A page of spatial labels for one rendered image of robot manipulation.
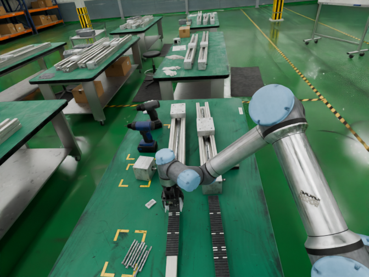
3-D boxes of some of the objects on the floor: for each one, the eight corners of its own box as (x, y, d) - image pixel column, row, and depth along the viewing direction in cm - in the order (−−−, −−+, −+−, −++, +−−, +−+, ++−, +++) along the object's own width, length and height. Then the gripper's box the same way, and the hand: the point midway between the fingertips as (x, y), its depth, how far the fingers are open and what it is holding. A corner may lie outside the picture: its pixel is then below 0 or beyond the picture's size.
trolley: (105, 75, 531) (91, 29, 472) (82, 77, 534) (66, 32, 475) (116, 62, 614) (105, 22, 556) (96, 64, 618) (84, 23, 559)
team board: (301, 44, 601) (321, -49, 488) (317, 42, 608) (340, -51, 495) (348, 59, 480) (388, -61, 367) (367, 55, 488) (413, -63, 375)
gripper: (153, 190, 90) (161, 222, 102) (183, 189, 89) (187, 221, 101) (155, 175, 97) (162, 206, 109) (183, 174, 96) (187, 205, 108)
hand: (174, 206), depth 107 cm, fingers closed on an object, 5 cm apart
